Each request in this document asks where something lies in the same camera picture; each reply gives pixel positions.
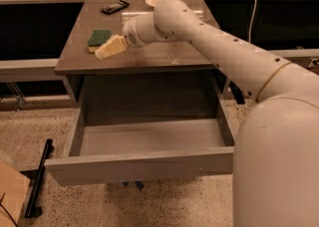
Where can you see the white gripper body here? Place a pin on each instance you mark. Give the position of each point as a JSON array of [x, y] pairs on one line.
[[132, 36]]

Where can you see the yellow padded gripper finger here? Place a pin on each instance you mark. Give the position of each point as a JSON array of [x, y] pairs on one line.
[[116, 44]]

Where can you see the green and yellow sponge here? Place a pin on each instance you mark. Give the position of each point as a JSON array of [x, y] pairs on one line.
[[98, 38]]

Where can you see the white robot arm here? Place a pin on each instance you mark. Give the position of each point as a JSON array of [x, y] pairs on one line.
[[276, 153]]

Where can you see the open grey top drawer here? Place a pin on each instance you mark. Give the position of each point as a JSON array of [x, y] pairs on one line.
[[136, 128]]

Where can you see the black remote control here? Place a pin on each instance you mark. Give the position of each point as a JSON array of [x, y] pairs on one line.
[[115, 7]]

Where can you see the brown glossy cabinet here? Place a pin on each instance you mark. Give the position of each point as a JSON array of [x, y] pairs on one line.
[[76, 59]]

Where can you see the black metal bar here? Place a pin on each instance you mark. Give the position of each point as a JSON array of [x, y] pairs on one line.
[[36, 175]]

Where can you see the wooden board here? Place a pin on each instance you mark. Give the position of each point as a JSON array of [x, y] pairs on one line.
[[13, 190]]

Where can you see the grey window rail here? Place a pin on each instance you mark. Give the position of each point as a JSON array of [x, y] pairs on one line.
[[44, 70]]

